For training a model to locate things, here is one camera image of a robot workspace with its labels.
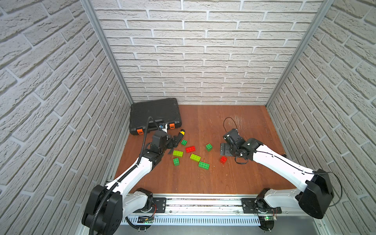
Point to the red 2x4 lego brick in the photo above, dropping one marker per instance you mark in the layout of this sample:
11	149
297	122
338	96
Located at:
190	149

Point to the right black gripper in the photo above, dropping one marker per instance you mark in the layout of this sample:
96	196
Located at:
225	150

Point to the black plastic tool case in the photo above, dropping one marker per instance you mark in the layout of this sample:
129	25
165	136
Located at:
154	112

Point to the lime 2x4 lego brick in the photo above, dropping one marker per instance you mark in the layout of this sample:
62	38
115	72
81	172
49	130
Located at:
177	153

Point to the green 2x4 lego brick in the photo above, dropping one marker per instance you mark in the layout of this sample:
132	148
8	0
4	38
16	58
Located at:
204	165

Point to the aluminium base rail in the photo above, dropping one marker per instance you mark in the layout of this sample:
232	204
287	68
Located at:
210	210

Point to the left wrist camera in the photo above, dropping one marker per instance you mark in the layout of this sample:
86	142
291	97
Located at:
163	127

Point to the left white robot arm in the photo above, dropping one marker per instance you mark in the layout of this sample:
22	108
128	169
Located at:
108	205

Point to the small dark green lego brick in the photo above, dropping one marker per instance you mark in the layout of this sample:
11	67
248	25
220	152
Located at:
208	147

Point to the small red lego brick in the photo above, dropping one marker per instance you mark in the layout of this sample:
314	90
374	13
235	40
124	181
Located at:
223	159

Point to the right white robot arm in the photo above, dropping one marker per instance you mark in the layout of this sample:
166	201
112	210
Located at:
313	193

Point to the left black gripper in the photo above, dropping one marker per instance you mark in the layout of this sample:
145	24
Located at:
171	142

